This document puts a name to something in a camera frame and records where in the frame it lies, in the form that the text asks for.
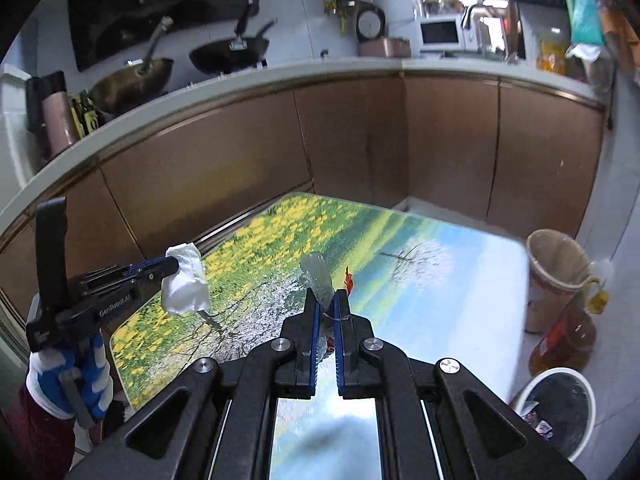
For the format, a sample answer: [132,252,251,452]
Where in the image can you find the brown kitchen cabinets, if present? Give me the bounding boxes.
[0,72,606,321]

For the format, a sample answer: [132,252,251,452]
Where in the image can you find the metal wok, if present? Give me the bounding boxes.
[87,16,175,113]

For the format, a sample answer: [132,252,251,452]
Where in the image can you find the white trash bin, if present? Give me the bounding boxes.
[510,367,597,462]

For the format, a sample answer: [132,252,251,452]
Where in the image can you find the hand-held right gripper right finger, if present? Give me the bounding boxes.
[334,287,586,480]

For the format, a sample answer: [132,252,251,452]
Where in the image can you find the person's left hand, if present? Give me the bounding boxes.
[26,332,113,423]

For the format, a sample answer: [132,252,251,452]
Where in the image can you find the green plastic bags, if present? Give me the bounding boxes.
[560,0,606,61]

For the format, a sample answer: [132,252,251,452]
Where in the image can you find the black frying pan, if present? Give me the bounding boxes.
[189,0,278,73]

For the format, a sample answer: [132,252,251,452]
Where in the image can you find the round black clock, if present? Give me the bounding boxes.
[356,6,387,43]

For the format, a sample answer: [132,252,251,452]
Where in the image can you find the landscape print table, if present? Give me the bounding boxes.
[109,195,531,480]

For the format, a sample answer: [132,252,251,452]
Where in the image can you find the pink canister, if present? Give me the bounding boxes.
[42,92,81,156]

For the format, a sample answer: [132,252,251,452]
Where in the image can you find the person's left forearm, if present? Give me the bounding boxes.
[5,385,76,480]

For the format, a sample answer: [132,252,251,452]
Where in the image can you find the white kitchen countertop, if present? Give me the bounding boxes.
[0,57,608,221]

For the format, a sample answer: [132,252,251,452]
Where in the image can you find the oil bottle with yellow cap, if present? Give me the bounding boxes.
[529,275,611,376]

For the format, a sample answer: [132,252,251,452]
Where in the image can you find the beige trash bin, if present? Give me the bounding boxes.
[524,229,603,335]

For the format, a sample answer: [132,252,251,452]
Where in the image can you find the black range hood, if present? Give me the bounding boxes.
[67,0,268,72]

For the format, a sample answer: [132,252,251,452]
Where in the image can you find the metal faucet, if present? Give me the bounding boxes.
[460,2,506,31]

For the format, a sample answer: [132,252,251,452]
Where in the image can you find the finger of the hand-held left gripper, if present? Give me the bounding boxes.
[125,259,181,298]
[77,256,172,287]

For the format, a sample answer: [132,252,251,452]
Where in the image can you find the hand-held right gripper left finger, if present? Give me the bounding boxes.
[65,290,323,480]

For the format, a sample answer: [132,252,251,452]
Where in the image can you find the white tissue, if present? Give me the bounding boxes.
[160,241,212,315]

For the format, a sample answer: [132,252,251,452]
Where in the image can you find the dark sauce bottle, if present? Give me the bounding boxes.
[67,90,103,138]

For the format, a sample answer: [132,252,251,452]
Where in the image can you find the clear plastic wrapper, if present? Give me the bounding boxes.
[299,252,337,356]

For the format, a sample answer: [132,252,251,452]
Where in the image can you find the white microwave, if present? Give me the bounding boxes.
[419,17,463,50]

